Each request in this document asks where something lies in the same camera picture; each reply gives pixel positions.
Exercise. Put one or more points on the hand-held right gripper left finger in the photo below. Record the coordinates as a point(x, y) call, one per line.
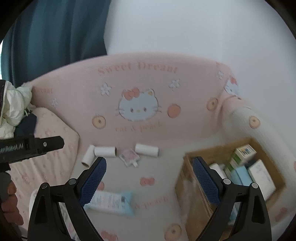
point(93, 183)

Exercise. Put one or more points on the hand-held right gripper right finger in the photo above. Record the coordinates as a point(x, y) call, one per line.
point(205, 183)

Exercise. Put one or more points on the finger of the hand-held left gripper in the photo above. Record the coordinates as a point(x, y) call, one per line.
point(49, 144)

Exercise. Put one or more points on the white paper roll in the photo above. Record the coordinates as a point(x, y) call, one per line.
point(217, 170)
point(146, 150)
point(89, 155)
point(105, 151)

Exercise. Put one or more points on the cardboard box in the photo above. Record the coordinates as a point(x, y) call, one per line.
point(192, 197)

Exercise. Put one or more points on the blue white wipes packet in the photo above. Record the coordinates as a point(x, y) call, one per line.
point(111, 201)

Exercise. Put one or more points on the person's left hand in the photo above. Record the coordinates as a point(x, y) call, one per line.
point(12, 208)

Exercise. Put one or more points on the pink pillow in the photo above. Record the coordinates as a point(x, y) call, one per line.
point(53, 143)

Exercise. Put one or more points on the dark cloth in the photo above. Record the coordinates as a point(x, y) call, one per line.
point(26, 125)

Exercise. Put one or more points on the small green white box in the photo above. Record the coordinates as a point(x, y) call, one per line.
point(231, 166)

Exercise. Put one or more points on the light blue packet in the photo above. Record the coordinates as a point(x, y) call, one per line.
point(240, 176)

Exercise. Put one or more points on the pink spout pouch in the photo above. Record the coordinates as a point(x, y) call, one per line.
point(128, 156)

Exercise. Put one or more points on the white jacket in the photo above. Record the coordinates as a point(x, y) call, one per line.
point(13, 102)

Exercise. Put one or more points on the green white cartoon box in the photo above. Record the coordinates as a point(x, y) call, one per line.
point(245, 153)

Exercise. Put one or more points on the white tissue packet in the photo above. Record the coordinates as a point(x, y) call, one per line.
point(261, 178)

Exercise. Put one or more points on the pink white printed sofa cover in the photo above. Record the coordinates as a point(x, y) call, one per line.
point(185, 92)

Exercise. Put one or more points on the blue curtain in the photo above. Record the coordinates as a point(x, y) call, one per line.
point(57, 34)

